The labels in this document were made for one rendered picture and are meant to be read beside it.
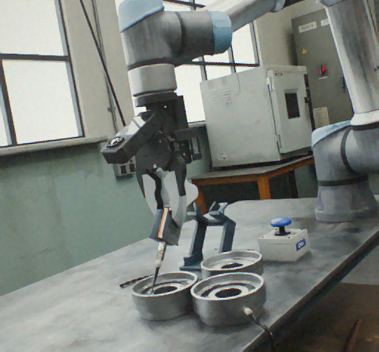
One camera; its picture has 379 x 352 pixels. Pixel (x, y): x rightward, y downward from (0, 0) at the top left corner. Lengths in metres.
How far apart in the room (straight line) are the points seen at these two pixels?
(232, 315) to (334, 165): 0.59
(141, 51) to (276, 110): 2.28
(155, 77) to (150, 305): 0.34
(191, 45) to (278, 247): 0.40
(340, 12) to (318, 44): 3.65
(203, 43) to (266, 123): 2.23
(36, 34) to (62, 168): 0.75
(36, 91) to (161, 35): 1.91
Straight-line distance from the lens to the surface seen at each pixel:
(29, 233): 2.38
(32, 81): 2.59
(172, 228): 0.72
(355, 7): 1.02
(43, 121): 2.57
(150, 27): 0.72
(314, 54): 4.68
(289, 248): 0.86
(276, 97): 2.94
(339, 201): 1.13
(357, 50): 1.02
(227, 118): 3.12
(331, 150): 1.11
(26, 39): 2.64
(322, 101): 4.64
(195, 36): 0.75
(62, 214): 2.48
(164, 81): 0.70
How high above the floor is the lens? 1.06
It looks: 3 degrees down
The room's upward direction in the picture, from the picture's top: 10 degrees counter-clockwise
